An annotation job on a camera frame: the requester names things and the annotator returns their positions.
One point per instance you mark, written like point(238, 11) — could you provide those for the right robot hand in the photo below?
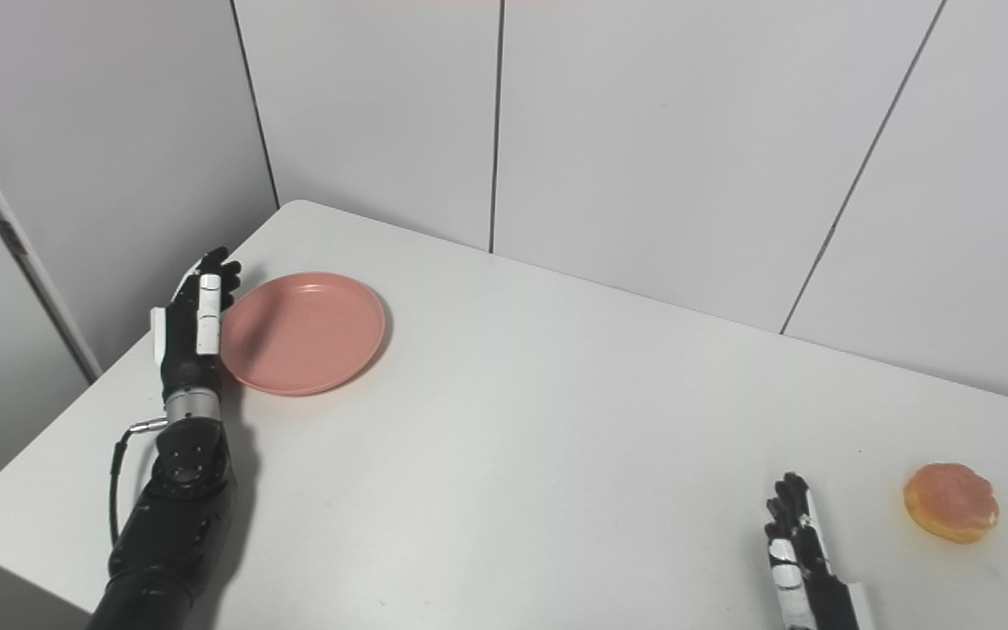
point(806, 569)

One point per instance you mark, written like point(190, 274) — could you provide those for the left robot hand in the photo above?
point(191, 328)

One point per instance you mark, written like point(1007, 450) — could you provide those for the pink plate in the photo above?
point(303, 332)

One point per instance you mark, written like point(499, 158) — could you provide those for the cream puff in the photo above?
point(950, 501)

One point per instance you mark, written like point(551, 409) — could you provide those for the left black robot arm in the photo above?
point(173, 516)

